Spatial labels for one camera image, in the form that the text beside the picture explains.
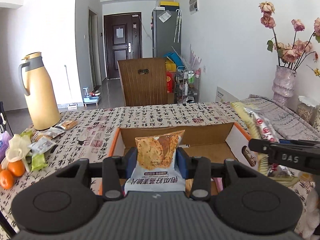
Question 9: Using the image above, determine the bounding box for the cracker snack packet white orange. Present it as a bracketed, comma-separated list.
[124, 130, 185, 194]

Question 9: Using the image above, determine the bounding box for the red cardboard snack box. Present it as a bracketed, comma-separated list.
[109, 122, 258, 179]

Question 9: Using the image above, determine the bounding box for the clear jar with grains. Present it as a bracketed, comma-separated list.
[296, 95, 318, 122]

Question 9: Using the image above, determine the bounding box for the pink ribbed flower vase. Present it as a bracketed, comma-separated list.
[272, 66, 296, 105]

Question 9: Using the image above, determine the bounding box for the orange cracker packet flat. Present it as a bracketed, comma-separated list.
[55, 120, 78, 131]

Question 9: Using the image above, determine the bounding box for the green snack packet on table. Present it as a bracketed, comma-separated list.
[31, 153, 48, 171]

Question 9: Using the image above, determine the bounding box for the dried pink rose bouquet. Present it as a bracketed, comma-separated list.
[258, 1, 320, 71]

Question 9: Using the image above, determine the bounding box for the orange mandarin rear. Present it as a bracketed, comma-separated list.
[7, 160, 25, 177]

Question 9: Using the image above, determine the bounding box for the orange mandarin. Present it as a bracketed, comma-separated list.
[7, 160, 25, 177]
[0, 170, 14, 190]

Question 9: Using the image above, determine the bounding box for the white silk flower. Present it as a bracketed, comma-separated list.
[1, 134, 31, 172]

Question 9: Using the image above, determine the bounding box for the orange mandarin front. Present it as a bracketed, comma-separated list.
[0, 170, 14, 190]

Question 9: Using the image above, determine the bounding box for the purple tissue pack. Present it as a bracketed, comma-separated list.
[0, 131, 11, 162]

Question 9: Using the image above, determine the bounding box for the dark brown entrance door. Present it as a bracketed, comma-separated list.
[103, 12, 142, 79]

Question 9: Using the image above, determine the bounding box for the grey refrigerator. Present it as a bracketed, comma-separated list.
[151, 10, 181, 57]

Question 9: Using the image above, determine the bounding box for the yellow box on fridge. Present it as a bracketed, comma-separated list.
[159, 1, 180, 7]

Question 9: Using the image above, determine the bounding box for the wire storage trolley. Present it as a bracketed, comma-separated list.
[175, 66, 201, 104]

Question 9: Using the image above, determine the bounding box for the cream thermos jug grey handle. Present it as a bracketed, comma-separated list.
[18, 52, 61, 131]

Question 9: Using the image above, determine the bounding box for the white wall electrical panel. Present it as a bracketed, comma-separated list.
[189, 0, 199, 14]

